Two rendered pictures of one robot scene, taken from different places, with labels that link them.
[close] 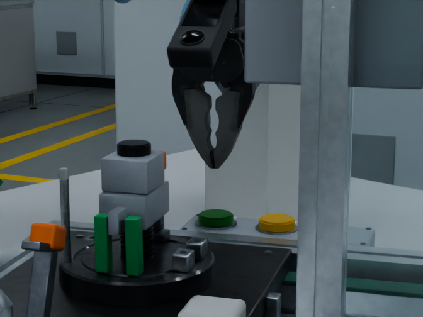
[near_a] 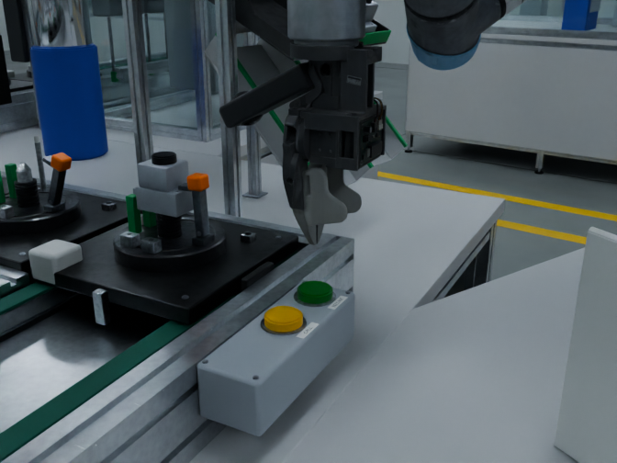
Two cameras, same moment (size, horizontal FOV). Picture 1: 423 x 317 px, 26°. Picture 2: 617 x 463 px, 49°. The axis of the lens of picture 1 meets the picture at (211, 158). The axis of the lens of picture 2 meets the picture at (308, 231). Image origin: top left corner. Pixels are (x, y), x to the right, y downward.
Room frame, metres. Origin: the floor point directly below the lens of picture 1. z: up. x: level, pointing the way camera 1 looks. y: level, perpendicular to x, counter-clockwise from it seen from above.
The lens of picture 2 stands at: (1.13, -0.67, 1.30)
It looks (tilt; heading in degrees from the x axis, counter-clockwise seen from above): 21 degrees down; 103
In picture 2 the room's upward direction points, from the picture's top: straight up
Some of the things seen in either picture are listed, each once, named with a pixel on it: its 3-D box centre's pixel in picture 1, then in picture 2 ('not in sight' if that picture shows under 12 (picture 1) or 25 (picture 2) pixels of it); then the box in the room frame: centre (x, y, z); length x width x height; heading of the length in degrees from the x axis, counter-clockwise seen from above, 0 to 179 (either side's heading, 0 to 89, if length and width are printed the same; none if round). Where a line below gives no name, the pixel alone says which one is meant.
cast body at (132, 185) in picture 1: (130, 183); (160, 180); (0.78, 0.07, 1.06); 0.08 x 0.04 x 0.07; 164
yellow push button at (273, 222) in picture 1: (276, 226); (283, 321); (0.97, -0.07, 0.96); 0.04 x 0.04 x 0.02
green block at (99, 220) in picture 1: (103, 243); (148, 208); (0.75, 0.09, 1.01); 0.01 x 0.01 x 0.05; 74
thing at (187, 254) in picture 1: (183, 260); (129, 239); (0.76, 0.02, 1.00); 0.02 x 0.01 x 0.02; 164
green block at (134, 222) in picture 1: (134, 245); (133, 214); (0.74, 0.07, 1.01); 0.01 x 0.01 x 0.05; 74
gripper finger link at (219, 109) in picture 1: (231, 125); (321, 209); (1.00, -0.02, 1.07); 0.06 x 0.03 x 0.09; 165
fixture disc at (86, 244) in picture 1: (136, 266); (170, 242); (0.79, 0.07, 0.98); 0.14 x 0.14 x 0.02
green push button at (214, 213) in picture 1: (215, 222); (314, 295); (0.99, 0.00, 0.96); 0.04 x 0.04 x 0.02
